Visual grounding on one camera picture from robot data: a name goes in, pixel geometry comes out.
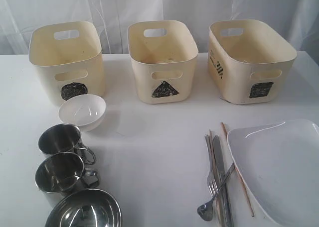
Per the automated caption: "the wooden chopstick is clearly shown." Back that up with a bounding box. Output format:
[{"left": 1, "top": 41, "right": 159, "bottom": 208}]
[
  {"left": 209, "top": 130, "right": 225, "bottom": 227},
  {"left": 221, "top": 122, "right": 255, "bottom": 217}
]

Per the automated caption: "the small white bowl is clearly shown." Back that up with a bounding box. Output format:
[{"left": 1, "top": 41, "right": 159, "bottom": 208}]
[{"left": 58, "top": 94, "right": 107, "bottom": 132}]

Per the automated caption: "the steel table knife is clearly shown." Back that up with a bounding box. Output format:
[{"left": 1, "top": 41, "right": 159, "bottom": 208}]
[{"left": 213, "top": 135, "right": 233, "bottom": 227}]

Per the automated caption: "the steel fork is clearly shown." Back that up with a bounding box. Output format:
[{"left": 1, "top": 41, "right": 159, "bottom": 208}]
[{"left": 205, "top": 135, "right": 216, "bottom": 196}]

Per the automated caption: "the steel mug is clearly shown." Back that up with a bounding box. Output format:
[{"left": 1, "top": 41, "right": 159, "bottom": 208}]
[
  {"left": 35, "top": 152, "right": 100, "bottom": 195},
  {"left": 38, "top": 123, "right": 96, "bottom": 165}
]

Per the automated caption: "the small steel spoon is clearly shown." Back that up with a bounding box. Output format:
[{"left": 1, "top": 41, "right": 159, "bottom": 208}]
[{"left": 197, "top": 163, "right": 235, "bottom": 222}]

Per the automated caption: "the large steel bowl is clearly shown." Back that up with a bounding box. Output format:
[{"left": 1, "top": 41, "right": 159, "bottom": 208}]
[{"left": 45, "top": 188, "right": 122, "bottom": 227}]

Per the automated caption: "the cream bin with triangle mark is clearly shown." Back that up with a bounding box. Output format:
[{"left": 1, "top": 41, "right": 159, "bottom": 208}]
[{"left": 128, "top": 20, "right": 198, "bottom": 104}]

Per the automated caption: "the cream bin with square mark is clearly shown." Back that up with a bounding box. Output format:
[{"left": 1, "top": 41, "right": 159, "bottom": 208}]
[{"left": 208, "top": 19, "right": 297, "bottom": 105}]

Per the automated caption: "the cream bin with circle mark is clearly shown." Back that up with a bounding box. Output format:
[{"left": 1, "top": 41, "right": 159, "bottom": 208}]
[{"left": 29, "top": 21, "right": 106, "bottom": 106}]

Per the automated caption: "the white backdrop curtain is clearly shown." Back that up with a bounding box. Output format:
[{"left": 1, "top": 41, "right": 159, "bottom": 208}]
[{"left": 0, "top": 0, "right": 319, "bottom": 59}]

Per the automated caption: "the white square plate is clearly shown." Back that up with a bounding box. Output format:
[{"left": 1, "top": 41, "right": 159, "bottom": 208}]
[{"left": 227, "top": 119, "right": 319, "bottom": 227}]

